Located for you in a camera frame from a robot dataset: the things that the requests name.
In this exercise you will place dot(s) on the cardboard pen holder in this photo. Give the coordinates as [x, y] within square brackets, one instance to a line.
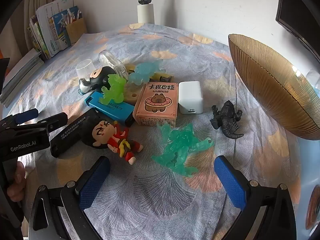
[77, 32]

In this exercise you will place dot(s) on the green translucent figure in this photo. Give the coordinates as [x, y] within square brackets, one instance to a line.
[115, 88]

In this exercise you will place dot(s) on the black lighter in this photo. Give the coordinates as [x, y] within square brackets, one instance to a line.
[72, 132]

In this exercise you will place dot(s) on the stack of flat books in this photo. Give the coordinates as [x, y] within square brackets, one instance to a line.
[21, 75]

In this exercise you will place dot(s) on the amber ribbed glass bowl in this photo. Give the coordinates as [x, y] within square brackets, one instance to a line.
[270, 85]

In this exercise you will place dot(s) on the row of standing books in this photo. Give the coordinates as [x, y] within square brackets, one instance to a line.
[50, 30]

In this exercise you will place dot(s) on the round orange object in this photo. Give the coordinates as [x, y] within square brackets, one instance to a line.
[313, 208]

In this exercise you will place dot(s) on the small clear plastic cup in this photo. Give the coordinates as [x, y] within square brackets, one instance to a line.
[85, 68]

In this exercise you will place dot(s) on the white lamp pole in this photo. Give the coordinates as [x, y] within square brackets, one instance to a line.
[146, 10]

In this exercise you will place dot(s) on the blue printed cloth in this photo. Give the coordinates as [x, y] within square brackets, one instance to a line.
[160, 200]

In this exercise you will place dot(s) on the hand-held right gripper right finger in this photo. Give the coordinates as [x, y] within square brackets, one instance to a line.
[228, 180]

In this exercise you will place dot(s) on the blue lighter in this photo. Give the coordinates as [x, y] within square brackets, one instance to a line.
[112, 107]

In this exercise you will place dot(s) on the black and white figure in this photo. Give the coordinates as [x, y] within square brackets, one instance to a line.
[97, 78]

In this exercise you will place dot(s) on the red cartoon boy figure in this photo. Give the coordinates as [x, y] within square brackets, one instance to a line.
[107, 136]

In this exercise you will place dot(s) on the light blue translucent figure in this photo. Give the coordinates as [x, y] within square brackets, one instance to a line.
[143, 72]

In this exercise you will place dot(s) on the black monitor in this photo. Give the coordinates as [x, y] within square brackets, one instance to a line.
[300, 12]

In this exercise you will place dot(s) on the white charger cube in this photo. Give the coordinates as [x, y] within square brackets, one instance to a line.
[191, 97]

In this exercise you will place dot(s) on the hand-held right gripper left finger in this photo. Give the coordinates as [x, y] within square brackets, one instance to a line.
[96, 182]

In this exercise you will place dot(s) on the cheese shaped block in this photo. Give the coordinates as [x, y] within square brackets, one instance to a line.
[132, 93]

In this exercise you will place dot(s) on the pink cartoon print box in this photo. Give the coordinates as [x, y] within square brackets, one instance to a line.
[156, 102]

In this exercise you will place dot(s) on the teal translucent figure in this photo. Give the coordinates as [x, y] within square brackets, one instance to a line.
[178, 146]

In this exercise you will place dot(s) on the dark grey monster figure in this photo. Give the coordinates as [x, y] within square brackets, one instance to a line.
[227, 120]

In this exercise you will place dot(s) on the person's left hand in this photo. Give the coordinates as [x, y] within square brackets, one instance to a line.
[16, 180]

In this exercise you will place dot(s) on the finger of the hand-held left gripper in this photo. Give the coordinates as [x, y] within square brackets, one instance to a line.
[26, 116]
[53, 121]

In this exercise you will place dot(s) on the bunch of pens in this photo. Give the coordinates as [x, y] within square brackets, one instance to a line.
[73, 16]

